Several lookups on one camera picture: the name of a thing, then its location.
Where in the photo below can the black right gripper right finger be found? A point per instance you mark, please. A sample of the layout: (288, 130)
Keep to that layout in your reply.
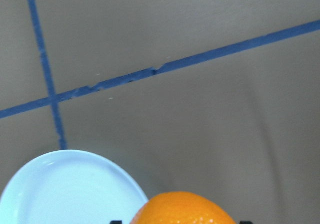
(245, 222)

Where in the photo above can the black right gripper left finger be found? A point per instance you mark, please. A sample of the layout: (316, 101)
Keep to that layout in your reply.
(115, 222)

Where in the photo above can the orange fruit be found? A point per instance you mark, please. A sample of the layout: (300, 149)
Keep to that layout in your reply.
(181, 207)

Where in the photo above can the light blue plate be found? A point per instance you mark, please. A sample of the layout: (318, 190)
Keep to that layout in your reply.
(71, 186)

